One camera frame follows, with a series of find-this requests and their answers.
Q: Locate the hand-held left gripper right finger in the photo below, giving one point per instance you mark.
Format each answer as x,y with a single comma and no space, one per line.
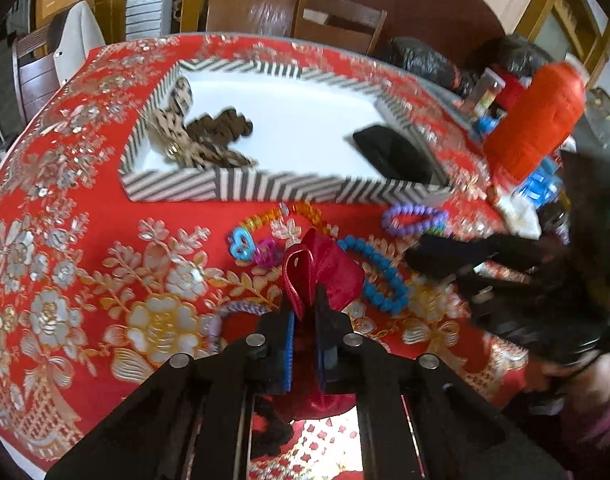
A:
321,350

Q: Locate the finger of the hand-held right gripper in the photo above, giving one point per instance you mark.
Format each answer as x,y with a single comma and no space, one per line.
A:
450,252
477,292

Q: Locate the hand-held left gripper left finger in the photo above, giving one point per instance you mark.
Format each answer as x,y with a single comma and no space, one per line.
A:
286,350

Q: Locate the red satin hair bow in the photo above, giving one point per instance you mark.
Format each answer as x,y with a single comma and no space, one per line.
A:
330,260

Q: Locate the pink hair clip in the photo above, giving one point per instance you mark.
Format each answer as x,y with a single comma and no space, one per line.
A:
265,255

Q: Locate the blue hair clip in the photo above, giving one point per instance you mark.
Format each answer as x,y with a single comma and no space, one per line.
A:
237,250

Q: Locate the black hair bow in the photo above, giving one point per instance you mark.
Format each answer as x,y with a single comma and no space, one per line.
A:
390,150

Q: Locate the striped tray box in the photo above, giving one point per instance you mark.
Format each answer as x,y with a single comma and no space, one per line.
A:
295,110

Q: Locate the dark brown scrunchie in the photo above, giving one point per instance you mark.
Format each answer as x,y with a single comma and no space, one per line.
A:
220,127

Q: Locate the leopard print hair bow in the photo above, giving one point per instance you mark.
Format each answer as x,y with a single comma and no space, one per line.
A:
170,120

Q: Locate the person's right forearm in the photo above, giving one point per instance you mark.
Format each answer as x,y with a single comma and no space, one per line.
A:
595,410

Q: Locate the person's right hand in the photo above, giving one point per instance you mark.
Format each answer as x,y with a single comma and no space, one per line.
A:
540,377

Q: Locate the white tissue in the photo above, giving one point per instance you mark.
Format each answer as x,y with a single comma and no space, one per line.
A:
522,215

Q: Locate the blue packet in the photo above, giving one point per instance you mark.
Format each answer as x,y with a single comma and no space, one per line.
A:
487,125

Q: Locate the clear snack jar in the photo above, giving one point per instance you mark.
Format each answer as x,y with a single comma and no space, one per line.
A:
482,90

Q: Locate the red package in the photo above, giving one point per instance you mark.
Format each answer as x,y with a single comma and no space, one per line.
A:
511,91

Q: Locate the black plastic bag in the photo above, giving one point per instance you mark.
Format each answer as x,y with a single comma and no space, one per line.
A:
417,60
520,55

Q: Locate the red floral tablecloth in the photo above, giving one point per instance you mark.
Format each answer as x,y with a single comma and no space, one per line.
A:
110,210

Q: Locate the dark round tabletop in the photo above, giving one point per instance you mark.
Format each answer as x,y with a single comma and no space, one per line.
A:
425,5

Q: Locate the wooden slat chair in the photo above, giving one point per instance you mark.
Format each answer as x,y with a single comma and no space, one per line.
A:
335,20

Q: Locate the brown leather chair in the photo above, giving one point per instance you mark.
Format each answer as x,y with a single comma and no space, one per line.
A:
250,10

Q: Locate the dark wooden chair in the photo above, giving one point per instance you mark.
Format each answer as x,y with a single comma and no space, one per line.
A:
32,80

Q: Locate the white jacket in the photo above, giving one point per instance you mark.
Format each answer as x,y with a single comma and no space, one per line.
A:
80,35

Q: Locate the white slatted panel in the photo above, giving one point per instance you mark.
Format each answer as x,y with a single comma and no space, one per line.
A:
144,0

